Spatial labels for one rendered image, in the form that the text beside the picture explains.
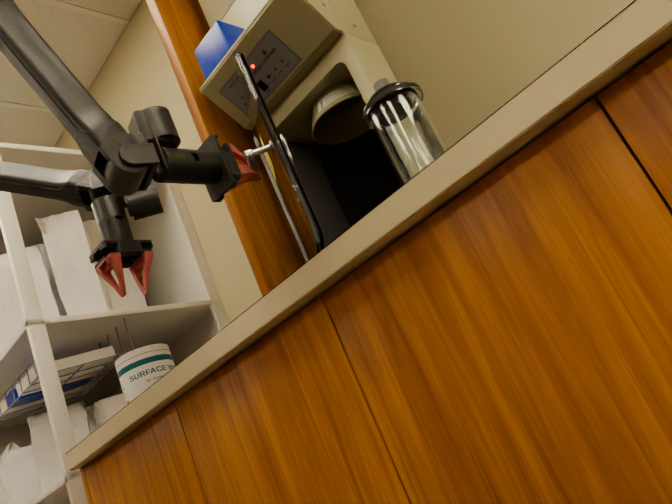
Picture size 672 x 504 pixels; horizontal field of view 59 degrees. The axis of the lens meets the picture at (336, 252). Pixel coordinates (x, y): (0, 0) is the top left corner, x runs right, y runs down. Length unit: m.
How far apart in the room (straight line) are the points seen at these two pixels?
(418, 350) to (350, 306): 0.12
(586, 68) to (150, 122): 0.66
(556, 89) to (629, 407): 0.33
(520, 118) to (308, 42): 0.67
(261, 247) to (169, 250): 1.21
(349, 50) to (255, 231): 0.42
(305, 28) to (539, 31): 0.56
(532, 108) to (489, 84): 0.87
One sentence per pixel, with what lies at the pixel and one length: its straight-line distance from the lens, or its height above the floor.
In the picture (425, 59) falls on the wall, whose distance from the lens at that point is 1.66.
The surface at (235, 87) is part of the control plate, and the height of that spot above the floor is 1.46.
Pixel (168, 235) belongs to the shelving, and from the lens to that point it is 2.46.
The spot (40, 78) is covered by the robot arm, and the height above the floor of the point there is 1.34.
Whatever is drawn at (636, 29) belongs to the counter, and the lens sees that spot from 0.66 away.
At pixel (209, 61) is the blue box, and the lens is 1.39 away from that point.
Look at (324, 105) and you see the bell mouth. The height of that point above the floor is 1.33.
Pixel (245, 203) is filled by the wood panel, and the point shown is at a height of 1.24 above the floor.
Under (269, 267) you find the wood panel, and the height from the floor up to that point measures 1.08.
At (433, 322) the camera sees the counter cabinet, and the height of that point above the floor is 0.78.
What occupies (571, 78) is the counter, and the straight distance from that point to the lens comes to 0.67.
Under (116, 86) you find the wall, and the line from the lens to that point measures 2.88.
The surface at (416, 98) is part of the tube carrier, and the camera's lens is 1.01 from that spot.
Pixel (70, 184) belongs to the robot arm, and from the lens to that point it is 1.31.
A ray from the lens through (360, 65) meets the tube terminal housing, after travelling 1.22.
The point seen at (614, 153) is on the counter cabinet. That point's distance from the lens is 0.67.
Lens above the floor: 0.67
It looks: 18 degrees up
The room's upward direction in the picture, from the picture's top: 24 degrees counter-clockwise
